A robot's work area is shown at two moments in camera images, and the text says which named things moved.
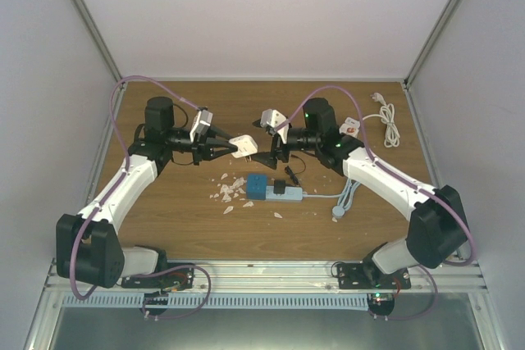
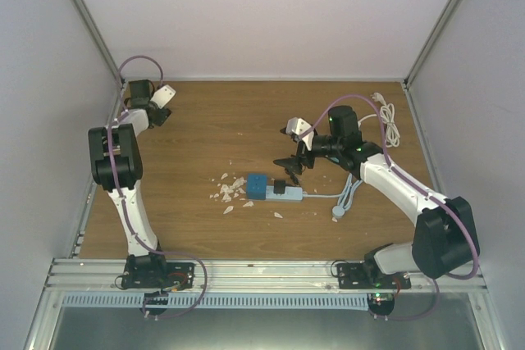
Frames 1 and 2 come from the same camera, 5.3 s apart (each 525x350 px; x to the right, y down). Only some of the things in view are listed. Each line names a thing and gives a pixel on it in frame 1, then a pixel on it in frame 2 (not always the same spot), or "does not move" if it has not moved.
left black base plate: [171, 276] does not move
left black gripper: [206, 145] → [162, 117]
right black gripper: [267, 158] → [293, 164]
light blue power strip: [291, 193] does not move
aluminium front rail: [292, 277] does not move
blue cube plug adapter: [256, 186] does not move
